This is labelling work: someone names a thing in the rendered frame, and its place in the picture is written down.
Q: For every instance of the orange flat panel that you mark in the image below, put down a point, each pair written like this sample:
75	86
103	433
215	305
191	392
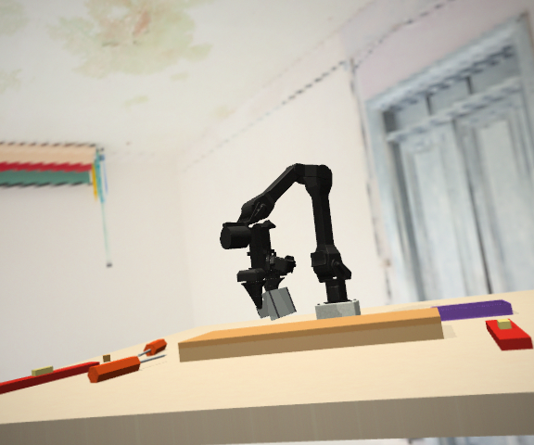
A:
382	328

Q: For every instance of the red flat block with small yellow cube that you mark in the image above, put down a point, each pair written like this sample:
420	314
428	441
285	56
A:
508	335
45	375

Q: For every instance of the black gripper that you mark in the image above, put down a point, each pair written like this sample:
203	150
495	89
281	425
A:
254	275

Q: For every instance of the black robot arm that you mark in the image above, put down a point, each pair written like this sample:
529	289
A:
326	260

